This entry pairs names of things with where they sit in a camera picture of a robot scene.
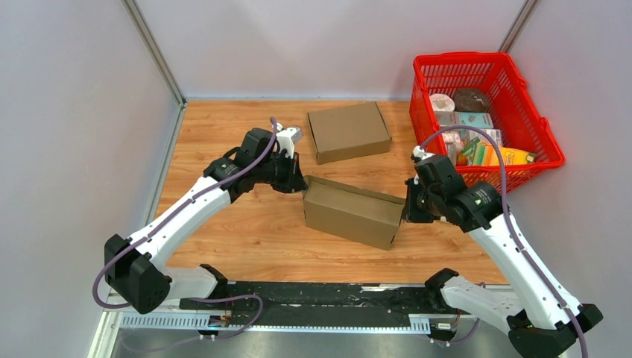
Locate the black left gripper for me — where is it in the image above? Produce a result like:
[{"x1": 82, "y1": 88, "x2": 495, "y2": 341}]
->
[{"x1": 255, "y1": 151, "x2": 309, "y2": 195}]

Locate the brown cardboard sheet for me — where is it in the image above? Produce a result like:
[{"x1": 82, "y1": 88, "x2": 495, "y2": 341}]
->
[{"x1": 303, "y1": 175, "x2": 405, "y2": 251}]

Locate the brown cardboard box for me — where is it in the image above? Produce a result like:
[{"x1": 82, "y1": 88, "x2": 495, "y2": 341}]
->
[{"x1": 307, "y1": 101, "x2": 392, "y2": 165}]

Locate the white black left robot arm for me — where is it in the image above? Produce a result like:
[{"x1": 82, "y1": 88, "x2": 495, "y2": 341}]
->
[{"x1": 98, "y1": 123, "x2": 308, "y2": 314}]

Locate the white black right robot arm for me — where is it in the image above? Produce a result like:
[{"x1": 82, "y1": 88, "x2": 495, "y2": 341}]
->
[{"x1": 402, "y1": 147, "x2": 604, "y2": 357}]

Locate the pink white product box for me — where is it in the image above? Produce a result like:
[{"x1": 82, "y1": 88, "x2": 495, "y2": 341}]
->
[{"x1": 442, "y1": 129, "x2": 503, "y2": 166}]

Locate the green product box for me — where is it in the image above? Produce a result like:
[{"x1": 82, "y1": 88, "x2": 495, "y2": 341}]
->
[{"x1": 457, "y1": 138, "x2": 481, "y2": 166}]

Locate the orange yellow product box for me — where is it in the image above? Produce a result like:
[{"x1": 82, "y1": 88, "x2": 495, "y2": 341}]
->
[{"x1": 470, "y1": 143, "x2": 536, "y2": 166}]

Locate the teal product box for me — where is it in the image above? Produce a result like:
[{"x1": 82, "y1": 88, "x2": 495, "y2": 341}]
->
[{"x1": 434, "y1": 112, "x2": 494, "y2": 129}]

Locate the white round container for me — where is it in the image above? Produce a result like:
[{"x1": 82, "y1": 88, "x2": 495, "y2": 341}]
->
[{"x1": 429, "y1": 93, "x2": 455, "y2": 112}]

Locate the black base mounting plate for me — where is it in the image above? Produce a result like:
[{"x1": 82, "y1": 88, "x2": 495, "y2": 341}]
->
[{"x1": 179, "y1": 281, "x2": 458, "y2": 328}]

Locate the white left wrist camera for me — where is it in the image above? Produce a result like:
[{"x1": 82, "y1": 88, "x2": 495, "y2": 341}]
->
[{"x1": 276, "y1": 123, "x2": 303, "y2": 158}]

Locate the aluminium rail frame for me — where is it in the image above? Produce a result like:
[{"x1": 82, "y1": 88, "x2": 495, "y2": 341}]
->
[{"x1": 89, "y1": 283, "x2": 569, "y2": 358}]

